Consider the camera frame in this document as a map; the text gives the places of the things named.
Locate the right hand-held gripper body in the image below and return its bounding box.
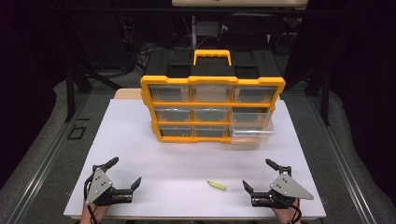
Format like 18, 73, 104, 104
250, 165, 315, 210

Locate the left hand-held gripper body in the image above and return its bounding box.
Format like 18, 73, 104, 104
84, 164, 134, 207

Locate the small yellow-green wall plug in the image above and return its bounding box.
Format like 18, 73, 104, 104
205, 180, 228, 191

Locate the clear plastic drawer bin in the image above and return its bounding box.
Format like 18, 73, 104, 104
229, 112, 276, 146

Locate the yellow black drawer organizer cabinet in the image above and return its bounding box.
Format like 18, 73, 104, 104
139, 49, 287, 145

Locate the person's right hand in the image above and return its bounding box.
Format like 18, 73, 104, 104
261, 197, 303, 224

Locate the person's left hand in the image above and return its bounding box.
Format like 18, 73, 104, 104
79, 194, 125, 224

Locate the grid of small clear drawers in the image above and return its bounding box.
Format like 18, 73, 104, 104
148, 84, 277, 138

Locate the black metal stand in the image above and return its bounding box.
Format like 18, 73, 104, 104
63, 59, 123, 123
303, 66, 332, 127

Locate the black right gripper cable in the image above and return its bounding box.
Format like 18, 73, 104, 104
273, 194, 304, 224

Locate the metal floor rail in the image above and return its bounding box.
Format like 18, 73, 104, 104
306, 92, 379, 224
5, 92, 92, 224

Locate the bundle of dark cables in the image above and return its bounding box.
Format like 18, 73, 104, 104
120, 15, 158, 74

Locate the grey metal post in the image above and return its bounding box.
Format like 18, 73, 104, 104
191, 15, 198, 50

